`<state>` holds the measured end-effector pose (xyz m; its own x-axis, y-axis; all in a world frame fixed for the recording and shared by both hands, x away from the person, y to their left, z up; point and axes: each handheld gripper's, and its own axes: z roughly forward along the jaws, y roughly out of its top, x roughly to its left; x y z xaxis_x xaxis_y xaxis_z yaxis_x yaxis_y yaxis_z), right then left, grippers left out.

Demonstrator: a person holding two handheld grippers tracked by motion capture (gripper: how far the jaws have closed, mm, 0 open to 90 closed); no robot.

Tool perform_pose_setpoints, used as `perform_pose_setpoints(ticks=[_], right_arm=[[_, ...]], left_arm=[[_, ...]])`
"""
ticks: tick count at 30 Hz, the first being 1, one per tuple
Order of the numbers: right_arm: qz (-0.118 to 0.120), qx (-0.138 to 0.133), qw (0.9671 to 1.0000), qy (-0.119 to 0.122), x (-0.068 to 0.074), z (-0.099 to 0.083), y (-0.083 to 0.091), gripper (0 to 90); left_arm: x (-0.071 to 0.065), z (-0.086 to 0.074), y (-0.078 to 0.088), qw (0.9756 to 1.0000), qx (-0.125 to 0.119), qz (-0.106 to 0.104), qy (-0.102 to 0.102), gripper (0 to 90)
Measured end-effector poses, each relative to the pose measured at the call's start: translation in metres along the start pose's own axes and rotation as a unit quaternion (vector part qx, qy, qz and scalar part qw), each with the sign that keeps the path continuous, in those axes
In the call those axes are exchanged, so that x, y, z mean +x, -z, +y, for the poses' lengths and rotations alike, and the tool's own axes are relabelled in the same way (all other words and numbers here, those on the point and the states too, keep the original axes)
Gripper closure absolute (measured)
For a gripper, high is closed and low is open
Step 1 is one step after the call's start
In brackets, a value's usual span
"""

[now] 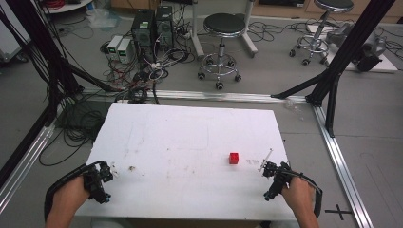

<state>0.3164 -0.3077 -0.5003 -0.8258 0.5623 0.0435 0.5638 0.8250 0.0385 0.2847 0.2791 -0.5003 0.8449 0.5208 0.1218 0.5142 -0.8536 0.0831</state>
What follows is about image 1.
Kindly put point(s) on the grey device on white board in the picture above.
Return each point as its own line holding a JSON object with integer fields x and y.
{"x": 367, "y": 50}

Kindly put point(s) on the white power supply box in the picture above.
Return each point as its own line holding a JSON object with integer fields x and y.
{"x": 124, "y": 50}
{"x": 113, "y": 46}

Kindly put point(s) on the black computer tower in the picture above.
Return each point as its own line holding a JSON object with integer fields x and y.
{"x": 164, "y": 27}
{"x": 143, "y": 31}

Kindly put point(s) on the person's left hand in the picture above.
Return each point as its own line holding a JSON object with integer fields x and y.
{"x": 71, "y": 196}

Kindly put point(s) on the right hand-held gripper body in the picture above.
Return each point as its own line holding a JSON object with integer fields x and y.
{"x": 278, "y": 179}

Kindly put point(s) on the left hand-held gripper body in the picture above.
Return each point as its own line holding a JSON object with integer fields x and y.
{"x": 95, "y": 180}

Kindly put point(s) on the black round stool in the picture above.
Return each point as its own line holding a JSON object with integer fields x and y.
{"x": 332, "y": 4}
{"x": 224, "y": 23}

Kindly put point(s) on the white table stand legs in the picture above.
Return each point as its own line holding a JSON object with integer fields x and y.
{"x": 198, "y": 41}

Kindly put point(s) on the clear plastic bag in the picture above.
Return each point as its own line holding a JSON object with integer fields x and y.
{"x": 103, "y": 17}

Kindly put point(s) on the black metal frame post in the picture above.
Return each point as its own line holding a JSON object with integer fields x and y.
{"x": 355, "y": 44}
{"x": 41, "y": 41}

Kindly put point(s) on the person's right hand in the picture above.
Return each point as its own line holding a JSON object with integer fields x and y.
{"x": 299, "y": 194}

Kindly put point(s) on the aluminium floor rail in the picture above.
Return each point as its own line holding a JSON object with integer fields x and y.
{"x": 342, "y": 171}
{"x": 221, "y": 96}
{"x": 25, "y": 161}

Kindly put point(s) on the red cube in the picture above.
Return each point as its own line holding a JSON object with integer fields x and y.
{"x": 234, "y": 158}

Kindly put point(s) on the round white table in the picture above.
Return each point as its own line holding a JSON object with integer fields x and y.
{"x": 68, "y": 5}

